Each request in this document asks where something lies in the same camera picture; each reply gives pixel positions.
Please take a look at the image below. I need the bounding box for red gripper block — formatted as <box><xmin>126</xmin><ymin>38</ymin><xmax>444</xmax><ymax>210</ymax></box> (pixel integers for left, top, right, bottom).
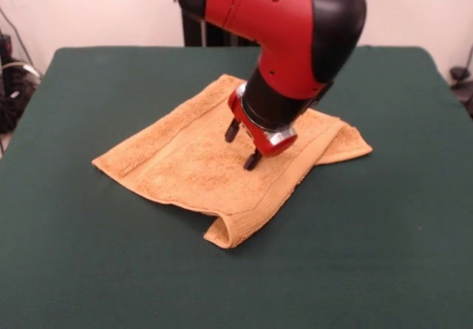
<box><xmin>224</xmin><ymin>83</ymin><xmax>299</xmax><ymax>172</ymax></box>

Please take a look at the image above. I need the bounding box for orange terry towel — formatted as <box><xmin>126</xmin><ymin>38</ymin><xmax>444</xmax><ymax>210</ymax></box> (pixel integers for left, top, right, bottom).
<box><xmin>91</xmin><ymin>73</ymin><xmax>373</xmax><ymax>251</ymax></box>

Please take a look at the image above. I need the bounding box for dark green tablecloth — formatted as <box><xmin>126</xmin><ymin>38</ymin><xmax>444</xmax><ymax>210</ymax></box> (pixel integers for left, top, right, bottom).
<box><xmin>0</xmin><ymin>46</ymin><xmax>473</xmax><ymax>329</ymax></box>

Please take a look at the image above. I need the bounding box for black stand base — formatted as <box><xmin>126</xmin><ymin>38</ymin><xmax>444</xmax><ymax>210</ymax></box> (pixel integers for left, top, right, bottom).
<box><xmin>449</xmin><ymin>44</ymin><xmax>473</xmax><ymax>119</ymax></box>

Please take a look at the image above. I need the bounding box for black cable heap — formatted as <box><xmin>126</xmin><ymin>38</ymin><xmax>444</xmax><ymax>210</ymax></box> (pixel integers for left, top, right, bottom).
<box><xmin>0</xmin><ymin>7</ymin><xmax>42</xmax><ymax>156</ymax></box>

